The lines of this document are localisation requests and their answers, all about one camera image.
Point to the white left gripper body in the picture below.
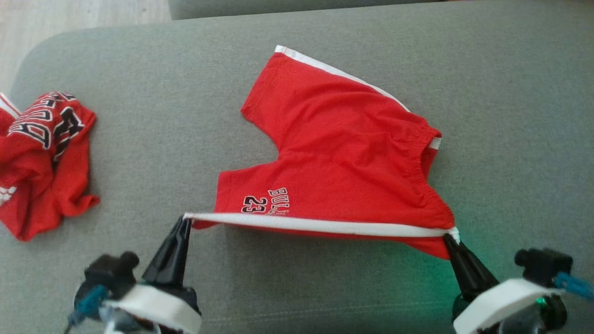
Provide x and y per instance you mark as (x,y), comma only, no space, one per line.
(158,306)

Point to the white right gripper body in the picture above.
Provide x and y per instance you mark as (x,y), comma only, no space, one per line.
(496,301)

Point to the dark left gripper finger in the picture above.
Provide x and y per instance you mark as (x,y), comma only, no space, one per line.
(182,264)
(164,262)

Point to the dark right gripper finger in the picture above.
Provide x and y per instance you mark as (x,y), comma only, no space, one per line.
(464,276)
(480,273)

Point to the red Bulls 23 jersey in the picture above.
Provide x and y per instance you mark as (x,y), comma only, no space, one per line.
(41,185)

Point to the red Bulls 23 shorts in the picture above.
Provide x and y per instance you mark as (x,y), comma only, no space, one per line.
(338,139)

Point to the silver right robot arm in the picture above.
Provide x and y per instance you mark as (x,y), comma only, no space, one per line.
(554,315)

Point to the large grey sofa chaise cushion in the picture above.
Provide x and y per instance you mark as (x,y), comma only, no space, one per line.
(162,139)

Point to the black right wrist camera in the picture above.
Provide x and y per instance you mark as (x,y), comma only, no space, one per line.
(543,266)

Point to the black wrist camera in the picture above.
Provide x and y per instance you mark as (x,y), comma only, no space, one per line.
(106,273)
(543,266)

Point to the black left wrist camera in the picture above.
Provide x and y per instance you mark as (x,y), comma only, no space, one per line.
(106,273)

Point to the blue left camera plug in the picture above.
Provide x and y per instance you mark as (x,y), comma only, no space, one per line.
(90,301)

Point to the blue camera plug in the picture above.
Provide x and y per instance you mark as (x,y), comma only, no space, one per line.
(573,284)
(90,301)

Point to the blue right camera plug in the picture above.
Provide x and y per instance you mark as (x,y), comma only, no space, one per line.
(573,284)

